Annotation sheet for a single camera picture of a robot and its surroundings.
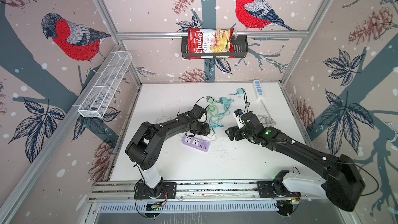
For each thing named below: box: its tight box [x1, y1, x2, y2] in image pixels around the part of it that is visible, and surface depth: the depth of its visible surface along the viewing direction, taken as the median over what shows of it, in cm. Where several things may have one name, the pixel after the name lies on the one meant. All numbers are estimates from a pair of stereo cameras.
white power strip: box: [252, 79, 265, 101], surface depth 115 cm
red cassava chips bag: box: [187, 28, 236, 60], surface depth 90 cm
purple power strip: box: [181, 134, 210, 153], surface depth 90 cm
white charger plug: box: [206, 130, 216, 139], surface depth 92 cm
